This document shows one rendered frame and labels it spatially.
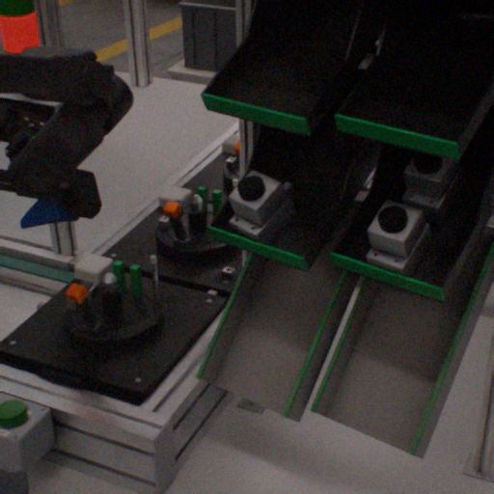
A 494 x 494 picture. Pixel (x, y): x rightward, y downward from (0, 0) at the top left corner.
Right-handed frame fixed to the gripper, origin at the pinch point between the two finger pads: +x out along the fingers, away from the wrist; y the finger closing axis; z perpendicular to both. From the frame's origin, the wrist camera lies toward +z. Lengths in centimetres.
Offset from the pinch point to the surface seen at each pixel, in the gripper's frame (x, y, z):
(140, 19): 45, -81, 98
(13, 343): 21.5, -11.8, -7.2
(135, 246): 18.8, -35.8, 10.0
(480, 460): -16, -52, -40
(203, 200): 6.9, -41.3, 12.5
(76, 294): 7.1, -12.9, -7.0
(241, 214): -21.1, -15.7, -11.4
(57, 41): 65, -70, 103
